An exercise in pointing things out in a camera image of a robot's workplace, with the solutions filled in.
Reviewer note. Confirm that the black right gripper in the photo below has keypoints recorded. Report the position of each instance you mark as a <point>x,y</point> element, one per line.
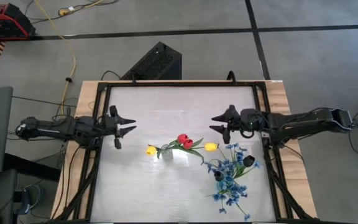
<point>244,123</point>

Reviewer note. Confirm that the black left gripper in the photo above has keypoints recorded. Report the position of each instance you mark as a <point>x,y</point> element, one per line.
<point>110,126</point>

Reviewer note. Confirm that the yellow artificial tulip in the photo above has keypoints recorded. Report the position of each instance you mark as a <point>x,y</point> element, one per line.
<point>211,147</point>
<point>151,151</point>

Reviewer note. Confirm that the red artificial tulip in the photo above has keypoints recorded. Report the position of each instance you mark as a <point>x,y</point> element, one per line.
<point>182,138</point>
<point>188,144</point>

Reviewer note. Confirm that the black artificial tulip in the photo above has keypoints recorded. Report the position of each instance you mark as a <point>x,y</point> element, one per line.
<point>249,160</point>
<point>218,175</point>

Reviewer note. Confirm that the blue artificial flower bunch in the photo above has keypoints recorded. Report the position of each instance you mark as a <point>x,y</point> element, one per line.
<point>233,193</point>

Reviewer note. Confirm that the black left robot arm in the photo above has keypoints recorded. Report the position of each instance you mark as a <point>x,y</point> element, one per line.
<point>57,129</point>

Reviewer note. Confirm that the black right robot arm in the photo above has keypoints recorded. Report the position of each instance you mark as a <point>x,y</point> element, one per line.
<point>306,121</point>

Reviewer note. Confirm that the clear cut-glass vase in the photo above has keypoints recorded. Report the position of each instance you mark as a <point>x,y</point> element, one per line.
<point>167,154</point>

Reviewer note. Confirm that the black computer tower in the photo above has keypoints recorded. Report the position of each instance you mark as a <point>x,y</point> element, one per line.
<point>157,62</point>

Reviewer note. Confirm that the black floor beam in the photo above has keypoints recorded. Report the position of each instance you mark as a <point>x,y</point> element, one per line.
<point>33,168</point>

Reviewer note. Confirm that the blue grey floor device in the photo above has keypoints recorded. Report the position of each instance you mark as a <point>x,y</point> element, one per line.
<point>30,199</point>

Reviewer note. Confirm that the grey metal bracket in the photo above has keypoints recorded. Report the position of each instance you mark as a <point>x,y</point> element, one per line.
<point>264,134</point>

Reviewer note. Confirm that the black aluminium table frame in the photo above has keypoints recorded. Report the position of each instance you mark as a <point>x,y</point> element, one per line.
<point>182,84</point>

